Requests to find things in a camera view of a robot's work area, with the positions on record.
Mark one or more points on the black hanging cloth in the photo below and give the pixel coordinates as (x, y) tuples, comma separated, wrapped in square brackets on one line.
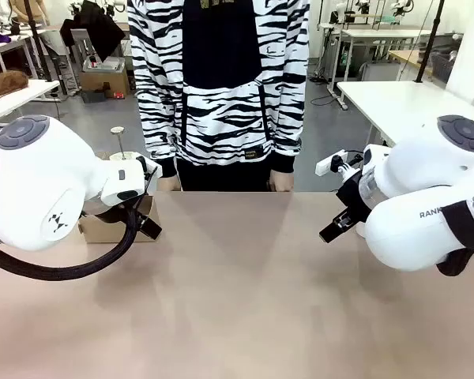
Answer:
[(95, 27)]

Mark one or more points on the person right hand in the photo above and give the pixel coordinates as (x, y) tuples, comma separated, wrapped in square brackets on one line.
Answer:
[(170, 184)]

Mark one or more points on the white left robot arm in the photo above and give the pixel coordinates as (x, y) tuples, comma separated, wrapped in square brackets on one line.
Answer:
[(35, 177)]

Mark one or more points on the black stand pole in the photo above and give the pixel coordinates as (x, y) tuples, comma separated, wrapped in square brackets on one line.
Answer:
[(37, 39), (430, 39)]

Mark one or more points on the thin rod with round top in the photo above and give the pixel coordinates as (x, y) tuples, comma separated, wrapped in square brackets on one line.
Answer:
[(119, 138)]

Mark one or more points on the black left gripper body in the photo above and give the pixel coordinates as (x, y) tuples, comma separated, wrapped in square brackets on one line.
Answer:
[(112, 215)]

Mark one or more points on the large white table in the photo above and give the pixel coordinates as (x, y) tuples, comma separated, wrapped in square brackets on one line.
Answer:
[(399, 98)]

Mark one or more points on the brown cardboard box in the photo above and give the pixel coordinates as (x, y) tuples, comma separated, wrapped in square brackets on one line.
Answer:
[(102, 233)]

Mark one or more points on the white metal frame workbench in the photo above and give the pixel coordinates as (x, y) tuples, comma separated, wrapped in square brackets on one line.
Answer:
[(379, 33)]

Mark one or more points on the brown furry object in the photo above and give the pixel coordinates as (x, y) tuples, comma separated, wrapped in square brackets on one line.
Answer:
[(4, 83)]

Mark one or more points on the cardboard box on floor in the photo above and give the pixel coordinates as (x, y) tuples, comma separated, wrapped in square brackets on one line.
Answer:
[(102, 81)]

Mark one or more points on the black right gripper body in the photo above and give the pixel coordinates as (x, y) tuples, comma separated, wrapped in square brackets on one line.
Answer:
[(351, 193)]

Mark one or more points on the white table with fur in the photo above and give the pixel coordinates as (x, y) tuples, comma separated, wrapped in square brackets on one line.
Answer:
[(19, 98)]

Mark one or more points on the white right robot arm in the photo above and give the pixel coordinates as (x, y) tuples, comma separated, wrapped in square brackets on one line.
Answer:
[(418, 177)]

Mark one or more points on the person left hand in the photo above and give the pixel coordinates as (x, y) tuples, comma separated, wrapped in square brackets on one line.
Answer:
[(281, 183)]

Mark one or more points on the zebra striped hoodie torso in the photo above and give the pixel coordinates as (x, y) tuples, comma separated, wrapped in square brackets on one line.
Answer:
[(221, 118)]

